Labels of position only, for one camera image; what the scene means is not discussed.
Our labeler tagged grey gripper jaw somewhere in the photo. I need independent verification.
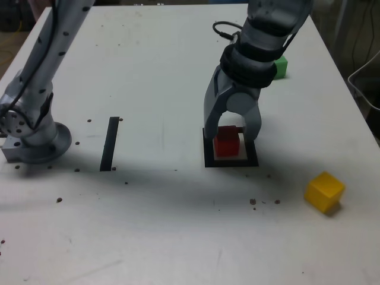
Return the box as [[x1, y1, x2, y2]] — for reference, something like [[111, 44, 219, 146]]
[[203, 65, 238, 140], [226, 91, 262, 141]]

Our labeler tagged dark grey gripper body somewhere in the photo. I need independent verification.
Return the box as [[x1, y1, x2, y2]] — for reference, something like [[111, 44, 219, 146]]
[[233, 83, 262, 99]]

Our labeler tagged green cube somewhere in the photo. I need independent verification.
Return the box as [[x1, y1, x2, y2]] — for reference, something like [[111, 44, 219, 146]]
[[273, 55, 289, 80]]

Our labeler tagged red cube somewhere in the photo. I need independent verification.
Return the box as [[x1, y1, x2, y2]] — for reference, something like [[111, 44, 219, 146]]
[[213, 126, 240, 157]]

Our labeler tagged yellow cube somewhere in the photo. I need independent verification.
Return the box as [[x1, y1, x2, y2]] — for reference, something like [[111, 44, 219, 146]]
[[303, 171, 346, 214]]

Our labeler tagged black tape square outline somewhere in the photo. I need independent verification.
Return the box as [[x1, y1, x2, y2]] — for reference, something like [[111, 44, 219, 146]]
[[202, 126, 259, 168]]

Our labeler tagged black tape strip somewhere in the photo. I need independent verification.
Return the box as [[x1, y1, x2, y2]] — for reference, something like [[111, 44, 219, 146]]
[[99, 116, 120, 172]]

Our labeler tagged thick black cable loop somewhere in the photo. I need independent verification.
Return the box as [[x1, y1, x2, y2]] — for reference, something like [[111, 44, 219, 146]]
[[212, 21, 243, 41]]

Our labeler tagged white cable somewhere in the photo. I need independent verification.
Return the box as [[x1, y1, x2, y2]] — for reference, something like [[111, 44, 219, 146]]
[[347, 50, 380, 112]]

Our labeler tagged black hanging cable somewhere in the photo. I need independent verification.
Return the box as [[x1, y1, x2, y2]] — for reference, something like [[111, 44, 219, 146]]
[[351, 0, 377, 71]]

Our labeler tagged thin black cable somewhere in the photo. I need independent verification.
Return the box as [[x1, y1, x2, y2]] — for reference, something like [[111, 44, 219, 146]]
[[0, 0, 59, 119]]

